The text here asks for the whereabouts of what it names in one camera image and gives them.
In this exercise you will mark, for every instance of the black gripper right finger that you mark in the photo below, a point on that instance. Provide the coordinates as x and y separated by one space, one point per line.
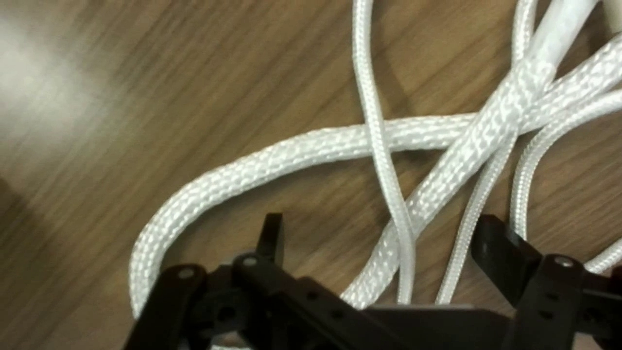
557 303

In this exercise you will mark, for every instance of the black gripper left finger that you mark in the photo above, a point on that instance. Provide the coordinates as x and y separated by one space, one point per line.
260 303

